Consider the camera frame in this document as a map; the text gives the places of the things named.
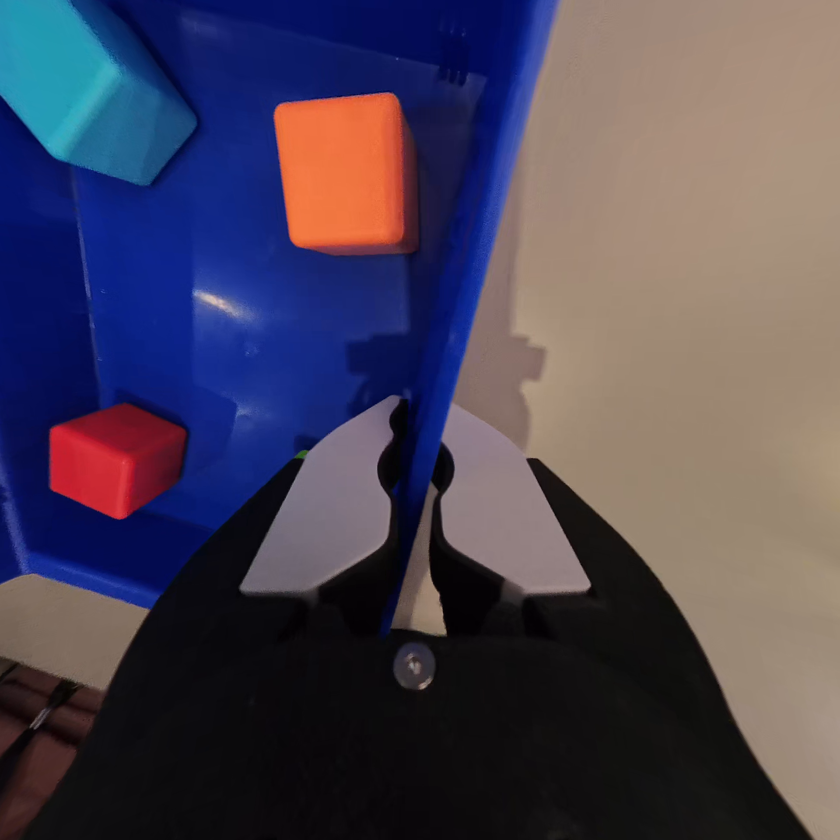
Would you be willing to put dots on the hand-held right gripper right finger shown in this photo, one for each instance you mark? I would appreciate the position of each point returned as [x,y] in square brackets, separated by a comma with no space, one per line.
[512,525]

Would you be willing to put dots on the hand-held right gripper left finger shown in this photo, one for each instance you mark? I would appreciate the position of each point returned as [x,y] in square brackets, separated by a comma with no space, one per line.
[328,525]

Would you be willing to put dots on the blue plastic bin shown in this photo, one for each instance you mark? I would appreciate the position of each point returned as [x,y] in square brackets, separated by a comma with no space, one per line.
[263,328]

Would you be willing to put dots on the red magnetic cube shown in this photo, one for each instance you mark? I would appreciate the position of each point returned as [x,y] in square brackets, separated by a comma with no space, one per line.
[112,460]

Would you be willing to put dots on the orange magnetic cube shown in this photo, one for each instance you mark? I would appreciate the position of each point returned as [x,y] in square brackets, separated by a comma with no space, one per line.
[341,171]

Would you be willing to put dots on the teal magnetic cube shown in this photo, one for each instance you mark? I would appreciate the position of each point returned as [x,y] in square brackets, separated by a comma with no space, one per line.
[79,85]

